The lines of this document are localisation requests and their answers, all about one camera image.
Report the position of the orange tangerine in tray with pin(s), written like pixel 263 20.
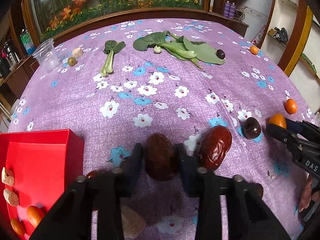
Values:
pixel 17 226

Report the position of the right hand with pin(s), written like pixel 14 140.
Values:
pixel 307 196

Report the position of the wooden cabinet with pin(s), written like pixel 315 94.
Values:
pixel 14 79

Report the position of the small beige chunk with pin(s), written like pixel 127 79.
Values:
pixel 77 52

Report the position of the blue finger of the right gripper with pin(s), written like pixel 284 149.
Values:
pixel 304 128
pixel 285 136

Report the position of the purple floral tablecloth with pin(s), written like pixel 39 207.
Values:
pixel 149 93

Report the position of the steel thermos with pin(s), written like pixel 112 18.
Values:
pixel 11 53

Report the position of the red tray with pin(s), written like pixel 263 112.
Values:
pixel 44 164

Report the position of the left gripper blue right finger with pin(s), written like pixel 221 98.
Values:
pixel 187 168

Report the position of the red date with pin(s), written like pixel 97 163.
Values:
pixel 159 153
pixel 214 146
pixel 93 174

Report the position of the orange tangerine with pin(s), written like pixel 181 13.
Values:
pixel 35 215
pixel 291 106
pixel 278 119
pixel 17 226

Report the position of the clear plastic cup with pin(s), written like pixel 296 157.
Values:
pixel 46 55

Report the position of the beige sugarcane chunk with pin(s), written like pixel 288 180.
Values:
pixel 133 224
pixel 11 197
pixel 7 177

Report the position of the dark plum on leaf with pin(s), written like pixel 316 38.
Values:
pixel 220 54

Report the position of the green olive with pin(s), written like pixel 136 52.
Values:
pixel 72 61

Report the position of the small bok choy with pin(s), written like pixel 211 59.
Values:
pixel 111 48

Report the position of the small far kumquat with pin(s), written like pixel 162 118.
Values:
pixel 254 50

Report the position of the large bok choy leaves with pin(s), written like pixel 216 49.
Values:
pixel 179 47

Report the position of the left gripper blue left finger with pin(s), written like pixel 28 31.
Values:
pixel 131 167

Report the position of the green label bottle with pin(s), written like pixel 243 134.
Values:
pixel 27 42

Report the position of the purple spray cans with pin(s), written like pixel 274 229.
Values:
pixel 229 10

